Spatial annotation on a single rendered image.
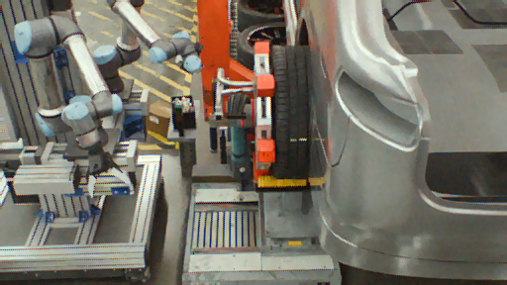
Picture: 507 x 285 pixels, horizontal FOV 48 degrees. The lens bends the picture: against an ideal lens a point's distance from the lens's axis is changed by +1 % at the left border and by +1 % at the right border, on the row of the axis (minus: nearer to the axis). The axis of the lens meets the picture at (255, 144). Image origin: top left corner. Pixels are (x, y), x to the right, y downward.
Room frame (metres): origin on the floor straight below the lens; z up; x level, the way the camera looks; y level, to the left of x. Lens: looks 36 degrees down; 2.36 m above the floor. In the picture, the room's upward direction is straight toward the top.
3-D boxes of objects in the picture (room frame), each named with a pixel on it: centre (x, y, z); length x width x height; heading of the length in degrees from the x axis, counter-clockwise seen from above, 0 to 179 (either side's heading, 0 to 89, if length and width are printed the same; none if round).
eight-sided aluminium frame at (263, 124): (2.35, -0.03, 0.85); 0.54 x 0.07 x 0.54; 2
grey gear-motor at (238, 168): (2.67, -0.06, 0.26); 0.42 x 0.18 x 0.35; 92
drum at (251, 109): (2.35, 0.04, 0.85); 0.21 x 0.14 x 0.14; 92
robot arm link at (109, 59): (2.66, 0.78, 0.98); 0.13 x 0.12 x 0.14; 137
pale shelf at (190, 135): (2.92, 0.44, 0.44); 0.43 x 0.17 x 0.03; 2
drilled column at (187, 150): (2.95, 0.44, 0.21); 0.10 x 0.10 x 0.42; 2
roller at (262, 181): (2.23, -0.13, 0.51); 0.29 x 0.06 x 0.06; 92
